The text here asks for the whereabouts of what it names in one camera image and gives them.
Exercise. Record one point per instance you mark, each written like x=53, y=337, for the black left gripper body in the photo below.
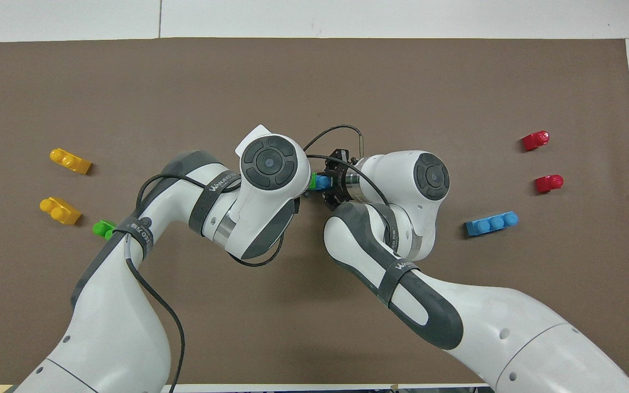
x=298, y=203

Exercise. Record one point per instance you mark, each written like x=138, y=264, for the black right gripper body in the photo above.
x=344, y=180

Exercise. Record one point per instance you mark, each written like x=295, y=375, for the blue three-stud brick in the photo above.
x=322, y=182
x=489, y=225

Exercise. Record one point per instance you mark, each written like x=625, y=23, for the green two-stud brick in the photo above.
x=312, y=180
x=101, y=228

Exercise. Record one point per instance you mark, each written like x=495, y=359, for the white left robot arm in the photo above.
x=118, y=327

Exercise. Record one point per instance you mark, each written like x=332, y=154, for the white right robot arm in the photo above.
x=511, y=338

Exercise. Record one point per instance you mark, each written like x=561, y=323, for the brown table mat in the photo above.
x=314, y=82

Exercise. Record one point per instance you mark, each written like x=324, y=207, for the red one-stud brick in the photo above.
x=548, y=184
x=534, y=142

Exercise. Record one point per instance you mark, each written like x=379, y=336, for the yellow two-stud brick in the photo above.
x=62, y=212
x=71, y=161

